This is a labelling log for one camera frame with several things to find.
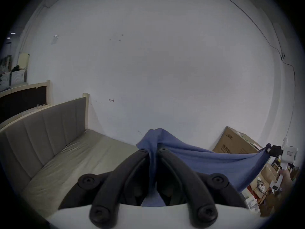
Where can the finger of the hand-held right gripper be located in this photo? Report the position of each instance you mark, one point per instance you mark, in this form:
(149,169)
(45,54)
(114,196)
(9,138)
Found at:
(268,148)

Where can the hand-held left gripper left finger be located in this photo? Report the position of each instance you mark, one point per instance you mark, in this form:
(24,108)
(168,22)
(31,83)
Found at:
(112,189)

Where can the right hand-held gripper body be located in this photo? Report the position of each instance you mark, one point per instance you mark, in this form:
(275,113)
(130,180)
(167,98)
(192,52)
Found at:
(288,153)

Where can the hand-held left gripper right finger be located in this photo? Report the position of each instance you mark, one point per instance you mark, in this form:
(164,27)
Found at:
(190,189)

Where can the blue garment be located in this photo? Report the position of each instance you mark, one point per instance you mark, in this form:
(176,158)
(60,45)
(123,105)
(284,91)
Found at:
(205,161)

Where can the person's right hand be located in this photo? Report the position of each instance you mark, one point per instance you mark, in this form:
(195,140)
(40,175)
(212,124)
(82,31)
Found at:
(286,180)

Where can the small brown carton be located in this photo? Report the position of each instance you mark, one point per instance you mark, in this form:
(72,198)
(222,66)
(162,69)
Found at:
(269,173)

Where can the large brown carton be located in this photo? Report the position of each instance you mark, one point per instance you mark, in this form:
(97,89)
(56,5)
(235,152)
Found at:
(234,143)

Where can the bed with pale green sheet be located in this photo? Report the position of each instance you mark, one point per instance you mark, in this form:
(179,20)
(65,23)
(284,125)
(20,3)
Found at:
(83,158)

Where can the grey padded headboard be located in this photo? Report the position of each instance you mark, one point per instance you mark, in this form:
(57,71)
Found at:
(43,132)

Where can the wooden bed frame, dark panel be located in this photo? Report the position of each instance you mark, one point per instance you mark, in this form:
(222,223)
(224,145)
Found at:
(21,99)

